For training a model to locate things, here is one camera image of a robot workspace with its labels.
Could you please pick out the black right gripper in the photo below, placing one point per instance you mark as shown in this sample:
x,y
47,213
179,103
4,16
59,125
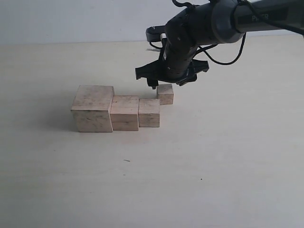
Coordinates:
x,y
175,65

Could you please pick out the smallest wooden cube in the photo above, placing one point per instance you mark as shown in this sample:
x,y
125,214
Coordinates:
x,y
165,94

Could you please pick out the third largest wooden cube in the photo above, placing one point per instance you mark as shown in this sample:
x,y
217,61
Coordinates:
x,y
149,113

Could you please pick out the second largest wooden cube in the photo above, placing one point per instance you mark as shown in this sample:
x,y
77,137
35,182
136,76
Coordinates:
x,y
124,113

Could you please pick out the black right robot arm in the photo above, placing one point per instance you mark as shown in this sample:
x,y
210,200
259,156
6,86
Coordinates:
x,y
198,28

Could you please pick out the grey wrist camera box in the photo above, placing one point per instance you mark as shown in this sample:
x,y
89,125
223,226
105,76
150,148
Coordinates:
x,y
154,33

